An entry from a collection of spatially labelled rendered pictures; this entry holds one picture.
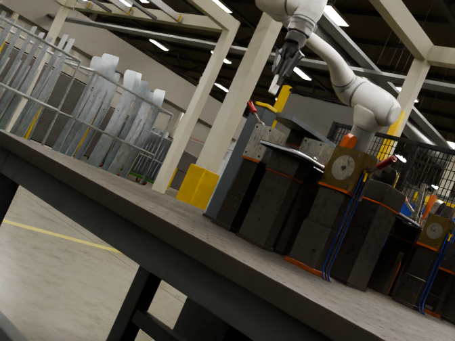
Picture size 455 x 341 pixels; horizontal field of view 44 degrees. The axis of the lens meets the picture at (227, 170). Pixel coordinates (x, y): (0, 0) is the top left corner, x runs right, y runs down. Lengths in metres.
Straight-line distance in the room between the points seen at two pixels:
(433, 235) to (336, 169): 0.66
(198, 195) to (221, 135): 1.12
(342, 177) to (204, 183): 8.39
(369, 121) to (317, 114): 2.69
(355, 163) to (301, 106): 3.71
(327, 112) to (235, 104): 5.10
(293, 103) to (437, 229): 3.35
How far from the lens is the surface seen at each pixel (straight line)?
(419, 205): 2.69
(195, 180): 9.93
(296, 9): 2.14
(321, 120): 5.09
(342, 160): 1.61
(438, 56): 7.28
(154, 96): 10.74
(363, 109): 2.47
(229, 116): 10.03
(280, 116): 2.12
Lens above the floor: 0.80
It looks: 3 degrees up
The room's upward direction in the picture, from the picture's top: 24 degrees clockwise
